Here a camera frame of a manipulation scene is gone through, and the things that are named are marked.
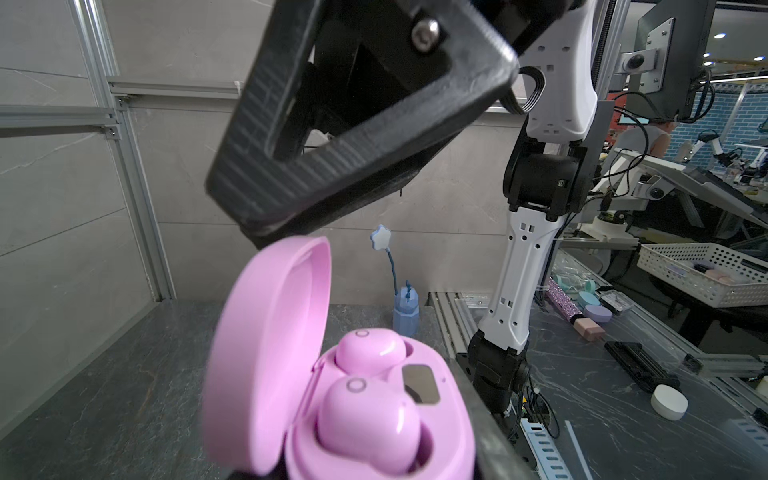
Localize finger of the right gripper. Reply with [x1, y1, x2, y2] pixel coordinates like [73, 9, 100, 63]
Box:
[206, 1, 518, 248]

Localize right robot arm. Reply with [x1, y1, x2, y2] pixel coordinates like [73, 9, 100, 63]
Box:
[206, 0, 598, 415]

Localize black monitor on stand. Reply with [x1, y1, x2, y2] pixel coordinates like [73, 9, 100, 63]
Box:
[625, 0, 716, 123]

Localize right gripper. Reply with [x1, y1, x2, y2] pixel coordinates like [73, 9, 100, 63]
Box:
[468, 0, 594, 57]

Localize white round puck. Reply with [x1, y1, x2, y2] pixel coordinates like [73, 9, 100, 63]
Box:
[651, 384, 689, 421]

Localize purple earbud case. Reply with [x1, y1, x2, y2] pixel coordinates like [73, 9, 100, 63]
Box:
[201, 236, 476, 479]

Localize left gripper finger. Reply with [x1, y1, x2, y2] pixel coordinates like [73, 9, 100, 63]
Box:
[449, 365, 537, 480]

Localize purple earbud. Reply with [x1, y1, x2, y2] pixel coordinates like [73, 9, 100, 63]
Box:
[316, 377, 421, 475]
[334, 328, 407, 377]

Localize white plastic tray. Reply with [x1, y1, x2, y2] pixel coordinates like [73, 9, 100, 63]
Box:
[638, 243, 767, 308]

